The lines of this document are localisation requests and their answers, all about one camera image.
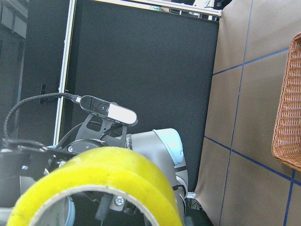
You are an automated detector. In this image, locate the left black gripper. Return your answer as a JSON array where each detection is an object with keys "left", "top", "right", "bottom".
[{"left": 0, "top": 139, "right": 122, "bottom": 225}]

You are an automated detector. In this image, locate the yellow tape roll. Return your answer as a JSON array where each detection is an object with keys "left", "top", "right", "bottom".
[{"left": 7, "top": 147, "right": 183, "bottom": 226}]

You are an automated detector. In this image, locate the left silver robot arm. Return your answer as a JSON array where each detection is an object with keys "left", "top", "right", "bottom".
[{"left": 0, "top": 129, "right": 188, "bottom": 226}]

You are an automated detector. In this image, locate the brown wicker basket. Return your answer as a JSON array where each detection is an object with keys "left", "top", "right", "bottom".
[{"left": 271, "top": 33, "right": 301, "bottom": 171}]

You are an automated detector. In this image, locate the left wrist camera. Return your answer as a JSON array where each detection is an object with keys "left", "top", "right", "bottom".
[{"left": 75, "top": 95, "right": 138, "bottom": 126}]

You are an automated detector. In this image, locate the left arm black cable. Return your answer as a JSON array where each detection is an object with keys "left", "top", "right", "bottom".
[{"left": 3, "top": 92, "right": 82, "bottom": 142}]

